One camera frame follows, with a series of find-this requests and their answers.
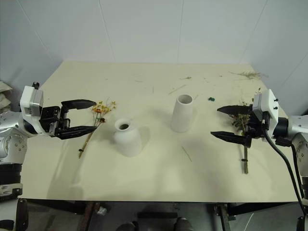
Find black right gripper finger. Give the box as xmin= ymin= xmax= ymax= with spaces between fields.
xmin=210 ymin=130 xmax=253 ymax=148
xmin=217 ymin=104 xmax=253 ymax=116

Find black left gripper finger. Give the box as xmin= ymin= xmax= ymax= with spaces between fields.
xmin=56 ymin=125 xmax=97 ymax=141
xmin=61 ymin=98 xmax=98 ymax=118

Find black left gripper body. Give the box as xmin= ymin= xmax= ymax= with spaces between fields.
xmin=39 ymin=104 xmax=72 ymax=138

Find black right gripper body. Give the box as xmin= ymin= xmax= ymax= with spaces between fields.
xmin=247 ymin=111 xmax=268 ymax=141

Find short white necked vase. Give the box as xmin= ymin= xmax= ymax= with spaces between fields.
xmin=113 ymin=117 xmax=142 ymax=158

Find tall white conical vase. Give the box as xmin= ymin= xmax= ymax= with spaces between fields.
xmin=170 ymin=94 xmax=194 ymax=133

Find green dried plant bunch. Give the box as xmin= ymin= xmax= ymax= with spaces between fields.
xmin=230 ymin=87 xmax=263 ymax=175

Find orange yellow dried flower bunch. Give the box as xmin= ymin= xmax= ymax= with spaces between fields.
xmin=78 ymin=97 xmax=117 ymax=159

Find loose dried grass sprig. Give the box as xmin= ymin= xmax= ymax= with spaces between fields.
xmin=228 ymin=70 xmax=269 ymax=80

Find loose pale straw stem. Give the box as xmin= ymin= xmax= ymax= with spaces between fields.
xmin=181 ymin=146 xmax=193 ymax=162
xmin=168 ymin=84 xmax=187 ymax=95

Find stacked pale sacks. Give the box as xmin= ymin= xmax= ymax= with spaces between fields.
xmin=0 ymin=80 xmax=13 ymax=112

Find rusty brown table leg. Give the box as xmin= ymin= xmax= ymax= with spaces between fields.
xmin=216 ymin=204 xmax=232 ymax=231
xmin=82 ymin=201 xmax=101 ymax=231

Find dark rounded shape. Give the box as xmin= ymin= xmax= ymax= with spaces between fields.
xmin=175 ymin=217 xmax=193 ymax=231
xmin=118 ymin=222 xmax=140 ymax=231

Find white robot torso shell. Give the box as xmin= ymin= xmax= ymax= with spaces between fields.
xmin=0 ymin=198 xmax=28 ymax=231

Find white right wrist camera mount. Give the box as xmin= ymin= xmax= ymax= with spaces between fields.
xmin=252 ymin=89 xmax=280 ymax=140

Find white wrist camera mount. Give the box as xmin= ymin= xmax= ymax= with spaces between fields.
xmin=252 ymin=89 xmax=280 ymax=140
xmin=19 ymin=81 xmax=45 ymax=121

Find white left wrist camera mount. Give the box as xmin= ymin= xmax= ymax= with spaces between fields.
xmin=19 ymin=81 xmax=45 ymax=121

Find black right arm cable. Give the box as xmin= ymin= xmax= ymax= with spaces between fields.
xmin=263 ymin=113 xmax=306 ymax=214

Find black metal table frame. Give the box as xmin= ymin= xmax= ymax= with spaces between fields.
xmin=25 ymin=199 xmax=300 ymax=220

